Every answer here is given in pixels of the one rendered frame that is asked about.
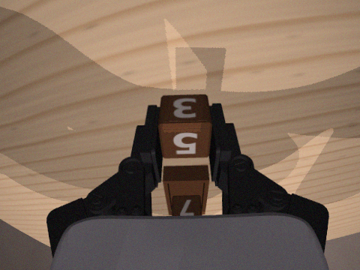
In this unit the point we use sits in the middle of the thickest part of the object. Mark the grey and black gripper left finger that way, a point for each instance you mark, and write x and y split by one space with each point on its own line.
127 193

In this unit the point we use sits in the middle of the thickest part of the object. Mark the brown number cube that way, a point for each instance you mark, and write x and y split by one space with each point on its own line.
186 205
185 126

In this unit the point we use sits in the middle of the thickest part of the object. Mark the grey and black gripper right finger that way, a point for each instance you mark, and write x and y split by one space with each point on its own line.
247 190

